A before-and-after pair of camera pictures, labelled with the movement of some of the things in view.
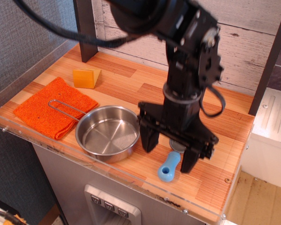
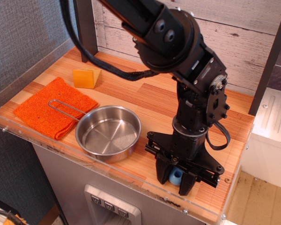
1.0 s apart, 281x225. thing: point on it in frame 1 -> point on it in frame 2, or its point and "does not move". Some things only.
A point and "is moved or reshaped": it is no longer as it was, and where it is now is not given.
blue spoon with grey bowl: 166,171 is moved or reshaped
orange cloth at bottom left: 8,222 does not move
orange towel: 56,108 does not move
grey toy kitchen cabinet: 86,194 does not move
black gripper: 178,120 -> 188,153
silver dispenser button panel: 104,208 does not move
